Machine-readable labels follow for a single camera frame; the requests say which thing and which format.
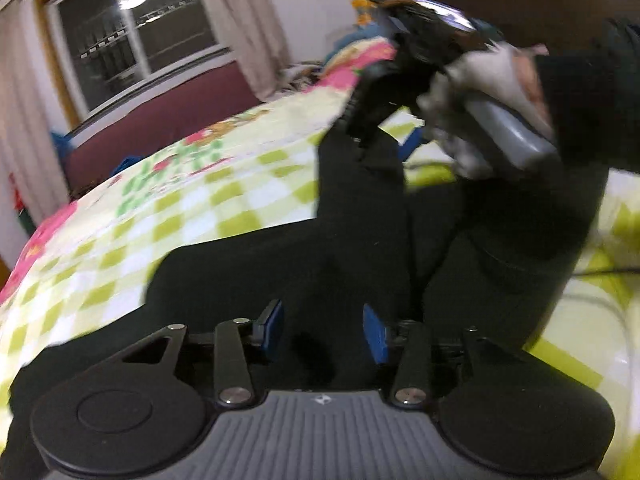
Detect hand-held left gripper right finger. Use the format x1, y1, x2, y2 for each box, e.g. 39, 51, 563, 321
362, 303, 497, 409

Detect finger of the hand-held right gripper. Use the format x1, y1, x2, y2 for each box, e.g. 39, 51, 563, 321
338, 58, 407, 150

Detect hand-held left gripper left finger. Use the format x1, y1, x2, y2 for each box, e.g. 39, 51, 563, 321
122, 299, 286, 407

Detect black pants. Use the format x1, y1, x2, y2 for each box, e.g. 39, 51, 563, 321
9, 125, 609, 480

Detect person's right forearm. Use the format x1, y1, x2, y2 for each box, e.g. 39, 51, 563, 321
533, 17, 640, 177

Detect person's right hand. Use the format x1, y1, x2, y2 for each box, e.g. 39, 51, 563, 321
416, 41, 557, 180

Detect pink floral quilt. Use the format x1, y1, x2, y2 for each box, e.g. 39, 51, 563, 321
309, 35, 401, 97

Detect blue cloth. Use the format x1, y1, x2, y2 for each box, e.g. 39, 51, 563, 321
322, 24, 387, 63

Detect orange printed item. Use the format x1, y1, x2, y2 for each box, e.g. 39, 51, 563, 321
351, 0, 377, 27

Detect narrow beige curtain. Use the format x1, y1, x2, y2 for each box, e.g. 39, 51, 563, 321
192, 0, 293, 103

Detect checkered floral bed blanket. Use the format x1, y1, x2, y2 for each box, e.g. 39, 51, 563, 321
0, 35, 640, 480

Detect window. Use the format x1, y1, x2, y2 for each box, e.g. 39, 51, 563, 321
34, 0, 236, 122

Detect blue item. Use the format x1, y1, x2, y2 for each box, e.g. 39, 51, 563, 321
49, 129, 77, 155

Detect red green item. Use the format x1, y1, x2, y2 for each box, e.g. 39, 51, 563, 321
7, 172, 32, 233

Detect wide beige curtain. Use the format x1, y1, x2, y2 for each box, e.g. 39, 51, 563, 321
0, 0, 72, 233

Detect black cable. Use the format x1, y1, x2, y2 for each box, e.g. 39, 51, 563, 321
570, 267, 640, 279

